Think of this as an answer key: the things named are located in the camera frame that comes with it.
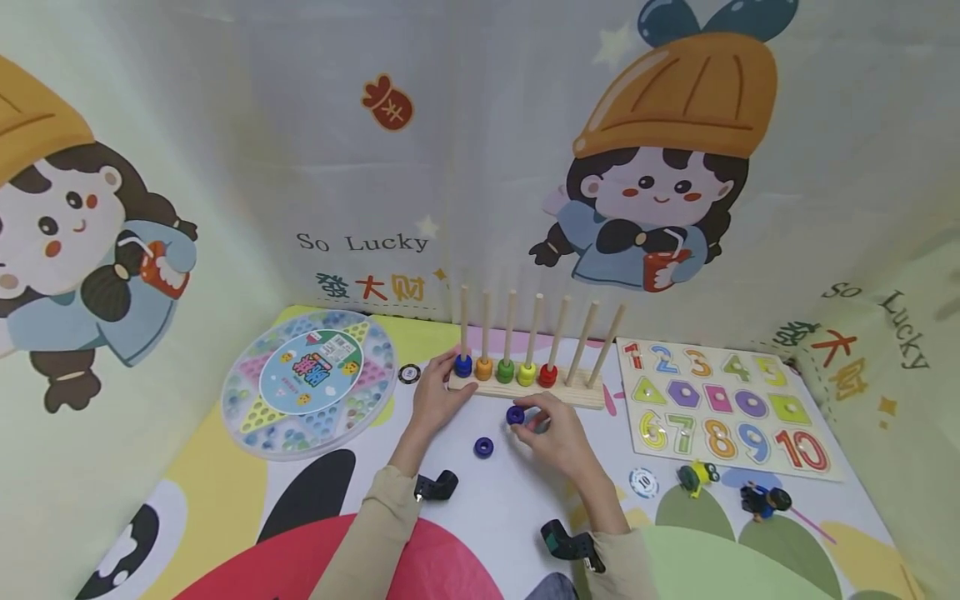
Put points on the person's left hand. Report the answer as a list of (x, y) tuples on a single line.
[(435, 404)]

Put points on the person's right hand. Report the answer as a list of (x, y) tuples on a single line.
[(566, 442)]

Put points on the person's left fingers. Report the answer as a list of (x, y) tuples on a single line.
[(444, 368)]

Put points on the person's left thumb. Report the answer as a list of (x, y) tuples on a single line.
[(465, 399)]

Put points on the person's right fingers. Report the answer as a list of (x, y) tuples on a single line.
[(541, 404)]

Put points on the person's right thumb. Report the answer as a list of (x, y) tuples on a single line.
[(531, 438)]

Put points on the wooden peg stand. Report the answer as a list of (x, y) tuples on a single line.
[(540, 392)]

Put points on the person's left forearm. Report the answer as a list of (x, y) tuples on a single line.
[(375, 525)]

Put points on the person's right forearm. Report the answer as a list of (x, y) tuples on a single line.
[(611, 550)]

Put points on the black poker chip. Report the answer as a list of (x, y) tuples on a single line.
[(409, 373)]

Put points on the black wrist band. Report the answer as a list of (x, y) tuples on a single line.
[(570, 546), (437, 486)]

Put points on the white poker chip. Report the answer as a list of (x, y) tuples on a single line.
[(643, 482)]

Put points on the round marble game box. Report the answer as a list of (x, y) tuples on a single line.
[(309, 383)]

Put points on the green toy car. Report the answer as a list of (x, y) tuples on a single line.
[(697, 477)]

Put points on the wooden number puzzle board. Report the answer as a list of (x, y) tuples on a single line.
[(727, 412)]

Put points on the blue toy car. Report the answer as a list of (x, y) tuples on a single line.
[(763, 500)]

